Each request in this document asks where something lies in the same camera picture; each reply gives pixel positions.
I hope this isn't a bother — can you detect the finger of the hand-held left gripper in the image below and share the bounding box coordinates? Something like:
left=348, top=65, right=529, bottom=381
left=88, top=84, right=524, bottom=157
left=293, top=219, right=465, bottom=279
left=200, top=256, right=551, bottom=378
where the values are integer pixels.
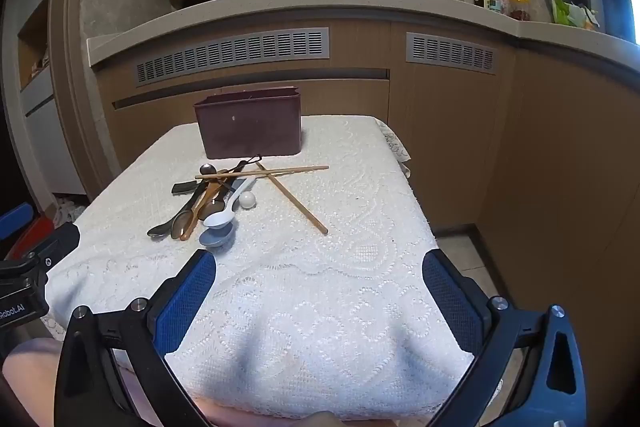
left=0, top=202, right=35, bottom=240
left=12, top=223, right=81, bottom=280

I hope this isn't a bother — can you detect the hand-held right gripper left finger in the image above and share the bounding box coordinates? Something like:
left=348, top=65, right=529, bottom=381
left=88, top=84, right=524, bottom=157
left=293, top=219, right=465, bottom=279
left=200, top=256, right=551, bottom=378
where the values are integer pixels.
left=54, top=249, right=217, bottom=427

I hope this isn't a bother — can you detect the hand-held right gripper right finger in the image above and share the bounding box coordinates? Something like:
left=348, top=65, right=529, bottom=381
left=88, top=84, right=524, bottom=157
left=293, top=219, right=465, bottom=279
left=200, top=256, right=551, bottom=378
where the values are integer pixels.
left=421, top=249, right=587, bottom=427

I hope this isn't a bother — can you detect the brown wooden spoon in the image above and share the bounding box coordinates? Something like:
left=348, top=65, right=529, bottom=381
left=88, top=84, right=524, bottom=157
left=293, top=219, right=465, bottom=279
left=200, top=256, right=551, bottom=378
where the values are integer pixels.
left=177, top=179, right=224, bottom=242

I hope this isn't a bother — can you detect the wooden chopstick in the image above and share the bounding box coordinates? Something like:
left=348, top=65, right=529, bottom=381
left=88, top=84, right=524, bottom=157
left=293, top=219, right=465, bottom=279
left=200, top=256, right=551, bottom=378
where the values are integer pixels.
left=256, top=163, right=329, bottom=236
left=195, top=165, right=330, bottom=180

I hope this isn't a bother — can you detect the maroon plastic utensil holder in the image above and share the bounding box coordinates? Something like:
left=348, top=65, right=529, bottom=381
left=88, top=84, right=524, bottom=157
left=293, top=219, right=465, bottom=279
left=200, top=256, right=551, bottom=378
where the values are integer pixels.
left=194, top=87, right=303, bottom=160

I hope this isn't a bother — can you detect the blue-grey spoon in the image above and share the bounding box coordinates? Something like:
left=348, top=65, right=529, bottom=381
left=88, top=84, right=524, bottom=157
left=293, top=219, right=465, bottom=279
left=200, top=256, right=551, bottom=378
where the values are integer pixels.
left=198, top=227, right=236, bottom=250

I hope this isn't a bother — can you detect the metal spoon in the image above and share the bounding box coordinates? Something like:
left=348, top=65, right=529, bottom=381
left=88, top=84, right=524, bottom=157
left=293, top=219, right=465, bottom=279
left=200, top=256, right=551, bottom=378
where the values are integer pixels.
left=146, top=194, right=201, bottom=239

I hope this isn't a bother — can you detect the person's leg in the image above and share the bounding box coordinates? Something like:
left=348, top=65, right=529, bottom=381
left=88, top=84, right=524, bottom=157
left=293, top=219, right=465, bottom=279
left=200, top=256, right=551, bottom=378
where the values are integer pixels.
left=0, top=338, right=68, bottom=427

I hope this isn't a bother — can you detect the dark wooden spoon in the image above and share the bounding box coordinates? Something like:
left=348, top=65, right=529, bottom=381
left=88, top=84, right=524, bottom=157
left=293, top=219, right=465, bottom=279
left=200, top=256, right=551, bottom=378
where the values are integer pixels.
left=170, top=187, right=211, bottom=240

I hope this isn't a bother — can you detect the white plastic spoon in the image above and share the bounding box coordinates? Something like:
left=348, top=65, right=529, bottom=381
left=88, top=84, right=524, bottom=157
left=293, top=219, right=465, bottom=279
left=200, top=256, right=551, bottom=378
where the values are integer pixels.
left=202, top=177, right=257, bottom=228

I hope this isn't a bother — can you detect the white lace tablecloth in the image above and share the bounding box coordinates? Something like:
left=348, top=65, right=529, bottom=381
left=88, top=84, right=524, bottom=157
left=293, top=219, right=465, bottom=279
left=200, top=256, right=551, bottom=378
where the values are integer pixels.
left=42, top=114, right=476, bottom=420

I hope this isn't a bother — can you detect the dark round-head spoon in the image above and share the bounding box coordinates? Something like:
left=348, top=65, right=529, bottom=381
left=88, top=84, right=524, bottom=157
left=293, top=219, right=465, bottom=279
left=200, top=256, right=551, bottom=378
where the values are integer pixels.
left=199, top=163, right=236, bottom=180

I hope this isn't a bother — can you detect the open shelf cabinet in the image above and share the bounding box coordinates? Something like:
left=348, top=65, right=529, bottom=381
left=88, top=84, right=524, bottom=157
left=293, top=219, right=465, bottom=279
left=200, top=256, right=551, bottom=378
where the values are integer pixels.
left=17, top=0, right=57, bottom=118

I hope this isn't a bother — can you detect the wide grey vent grille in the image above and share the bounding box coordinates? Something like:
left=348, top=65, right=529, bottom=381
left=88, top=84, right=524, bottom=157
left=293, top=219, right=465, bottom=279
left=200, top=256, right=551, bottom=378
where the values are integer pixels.
left=135, top=27, right=331, bottom=88

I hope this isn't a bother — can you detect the short grey vent grille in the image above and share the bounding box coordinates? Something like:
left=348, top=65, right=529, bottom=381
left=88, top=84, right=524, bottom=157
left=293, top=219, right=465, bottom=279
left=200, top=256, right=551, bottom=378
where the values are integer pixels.
left=406, top=32, right=499, bottom=74

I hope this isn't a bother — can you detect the kitchen counter with cabinets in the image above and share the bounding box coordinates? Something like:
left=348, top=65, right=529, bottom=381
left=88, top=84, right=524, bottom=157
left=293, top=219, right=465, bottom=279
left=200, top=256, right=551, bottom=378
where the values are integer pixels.
left=87, top=0, right=640, bottom=408

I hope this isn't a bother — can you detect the green plastic bag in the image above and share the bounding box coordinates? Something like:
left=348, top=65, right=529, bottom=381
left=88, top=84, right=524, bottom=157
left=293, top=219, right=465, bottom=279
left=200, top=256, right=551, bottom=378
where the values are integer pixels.
left=550, top=0, right=600, bottom=30

